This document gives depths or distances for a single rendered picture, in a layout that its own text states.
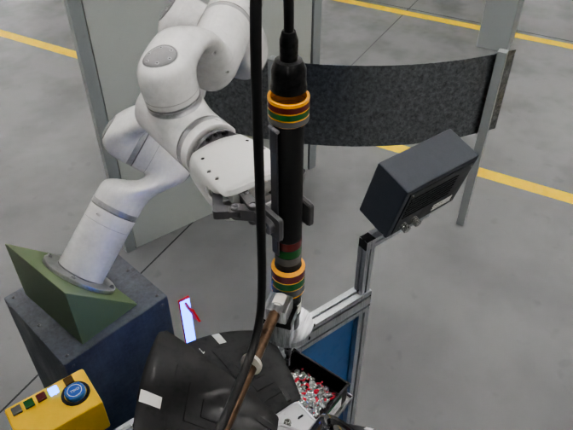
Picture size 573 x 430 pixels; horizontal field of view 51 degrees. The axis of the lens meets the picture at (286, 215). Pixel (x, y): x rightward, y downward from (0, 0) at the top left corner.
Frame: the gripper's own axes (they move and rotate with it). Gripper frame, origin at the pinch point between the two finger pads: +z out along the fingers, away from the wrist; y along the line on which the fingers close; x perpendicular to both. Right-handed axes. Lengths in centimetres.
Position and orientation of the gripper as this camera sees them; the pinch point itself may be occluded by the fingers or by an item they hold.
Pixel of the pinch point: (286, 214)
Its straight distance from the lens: 71.2
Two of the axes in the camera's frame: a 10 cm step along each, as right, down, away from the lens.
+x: 0.0, -7.6, -6.5
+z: 6.0, 5.2, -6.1
